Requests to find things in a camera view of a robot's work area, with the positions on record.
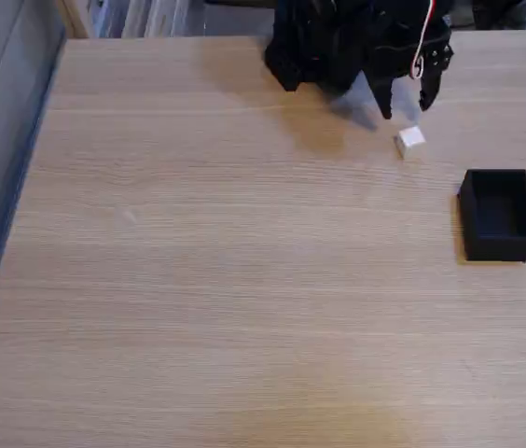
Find white block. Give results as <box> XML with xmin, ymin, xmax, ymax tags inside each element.
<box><xmin>393</xmin><ymin>125</ymin><xmax>427</xmax><ymax>161</ymax></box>

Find black open box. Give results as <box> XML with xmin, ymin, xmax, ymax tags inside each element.
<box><xmin>456</xmin><ymin>168</ymin><xmax>526</xmax><ymax>263</ymax></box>

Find pale hanging curtains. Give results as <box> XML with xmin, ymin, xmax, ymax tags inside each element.
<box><xmin>93</xmin><ymin>0</ymin><xmax>208</xmax><ymax>39</ymax></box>

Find white and red cable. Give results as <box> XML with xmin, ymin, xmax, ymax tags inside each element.
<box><xmin>408</xmin><ymin>0</ymin><xmax>437</xmax><ymax>80</ymax></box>

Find wooden post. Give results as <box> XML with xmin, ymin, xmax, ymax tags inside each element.
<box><xmin>53</xmin><ymin>0</ymin><xmax>90</xmax><ymax>40</ymax></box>

